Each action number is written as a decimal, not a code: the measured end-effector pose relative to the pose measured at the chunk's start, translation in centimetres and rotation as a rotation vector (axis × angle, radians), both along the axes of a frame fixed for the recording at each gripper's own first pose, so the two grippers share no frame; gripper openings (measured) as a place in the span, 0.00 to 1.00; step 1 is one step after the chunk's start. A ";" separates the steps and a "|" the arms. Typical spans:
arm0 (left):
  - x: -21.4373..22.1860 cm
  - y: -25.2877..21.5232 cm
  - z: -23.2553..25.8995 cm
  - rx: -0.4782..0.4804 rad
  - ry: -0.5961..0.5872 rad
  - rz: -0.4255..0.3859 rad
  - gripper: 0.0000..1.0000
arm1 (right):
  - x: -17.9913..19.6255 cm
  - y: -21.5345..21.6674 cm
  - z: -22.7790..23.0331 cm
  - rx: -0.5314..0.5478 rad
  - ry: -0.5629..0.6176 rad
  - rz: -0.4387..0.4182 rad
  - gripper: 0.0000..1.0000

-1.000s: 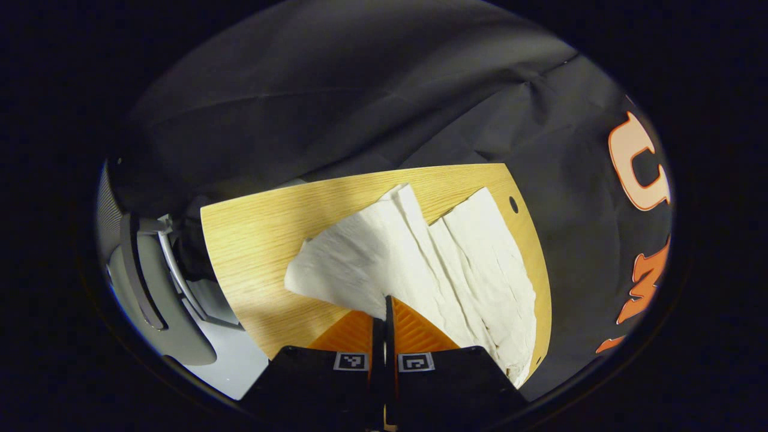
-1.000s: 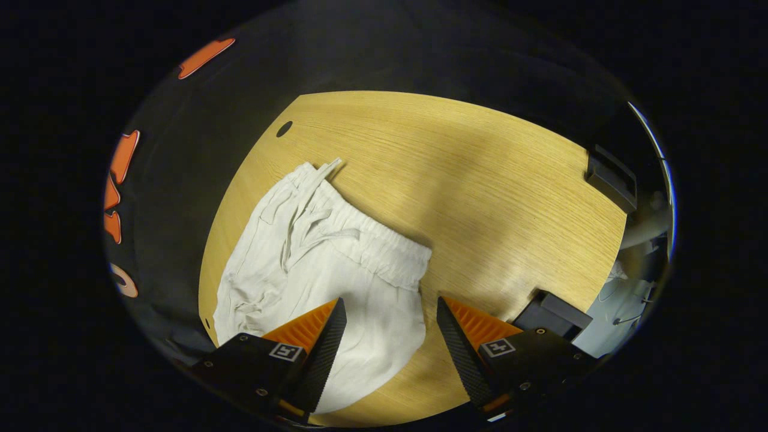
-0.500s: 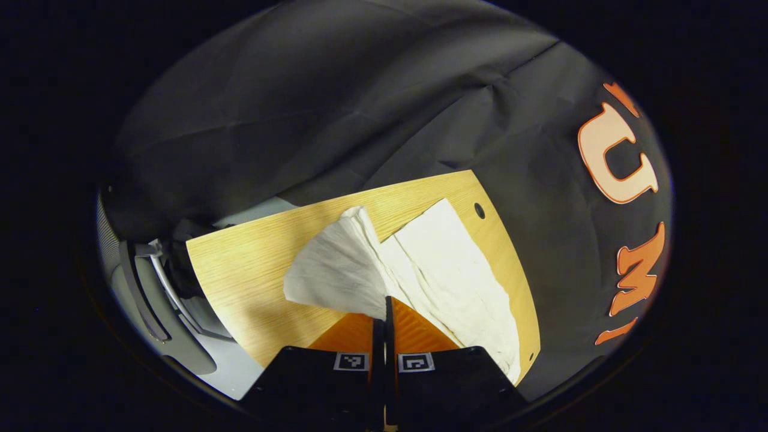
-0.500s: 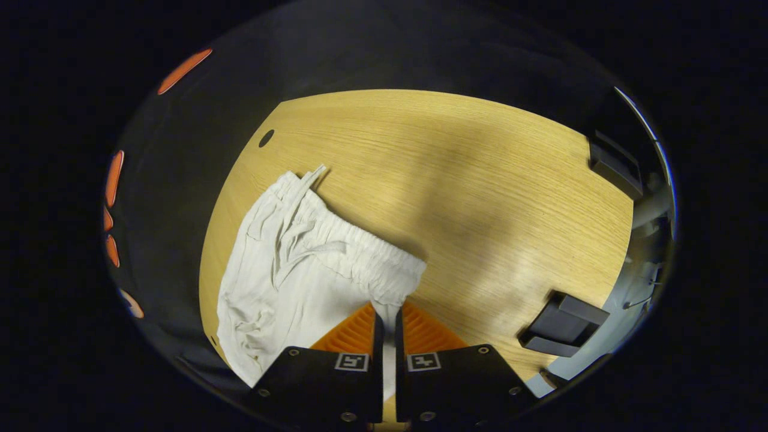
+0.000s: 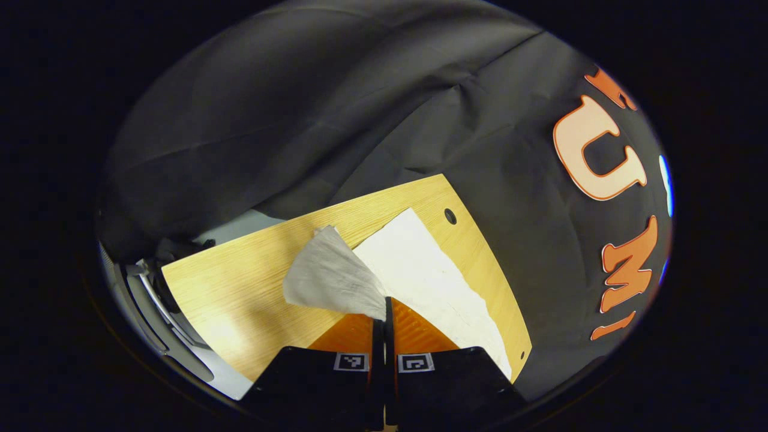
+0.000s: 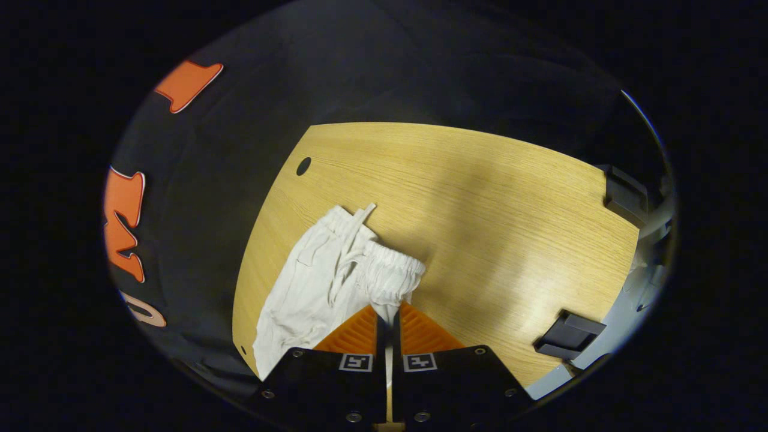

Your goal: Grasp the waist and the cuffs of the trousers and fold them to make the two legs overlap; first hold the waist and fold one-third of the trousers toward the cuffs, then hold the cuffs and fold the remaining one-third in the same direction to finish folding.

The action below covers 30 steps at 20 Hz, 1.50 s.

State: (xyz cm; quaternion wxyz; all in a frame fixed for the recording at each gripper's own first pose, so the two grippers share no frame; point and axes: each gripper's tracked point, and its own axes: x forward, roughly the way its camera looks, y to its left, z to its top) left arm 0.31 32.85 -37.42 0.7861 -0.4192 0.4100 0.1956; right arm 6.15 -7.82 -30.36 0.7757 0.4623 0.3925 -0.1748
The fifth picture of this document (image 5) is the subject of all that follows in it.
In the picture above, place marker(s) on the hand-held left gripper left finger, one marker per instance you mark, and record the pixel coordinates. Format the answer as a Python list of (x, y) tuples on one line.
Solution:
[(312, 384)]

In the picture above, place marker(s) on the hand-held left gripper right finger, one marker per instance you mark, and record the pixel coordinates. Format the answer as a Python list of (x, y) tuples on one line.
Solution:
[(456, 384)]

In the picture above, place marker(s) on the white jeans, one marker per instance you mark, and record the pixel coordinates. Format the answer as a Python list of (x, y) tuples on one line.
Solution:
[(420, 270)]

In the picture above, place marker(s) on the black backdrop cloth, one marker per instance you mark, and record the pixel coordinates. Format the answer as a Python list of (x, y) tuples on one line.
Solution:
[(300, 120)]

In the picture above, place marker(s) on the white metal frame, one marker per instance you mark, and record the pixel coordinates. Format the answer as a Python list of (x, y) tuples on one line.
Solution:
[(174, 318)]

